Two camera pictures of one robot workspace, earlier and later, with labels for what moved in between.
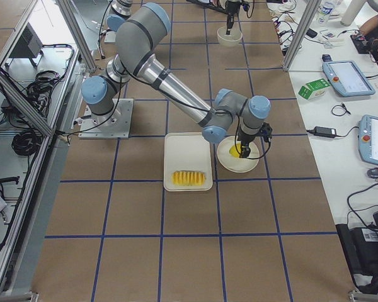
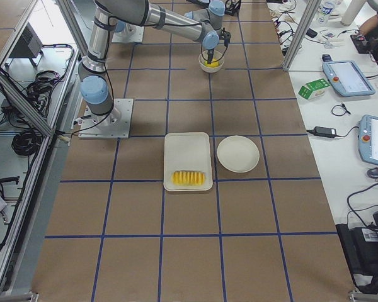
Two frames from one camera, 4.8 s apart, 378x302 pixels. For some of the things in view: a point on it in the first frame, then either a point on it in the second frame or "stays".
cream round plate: [234, 163] stays
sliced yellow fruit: [188, 178] stays
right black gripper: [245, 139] -> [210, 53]
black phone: [311, 33] stays
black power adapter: [322, 131] stays
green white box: [314, 89] stays
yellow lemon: [235, 150] -> [214, 63]
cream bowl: [232, 40] -> [203, 56]
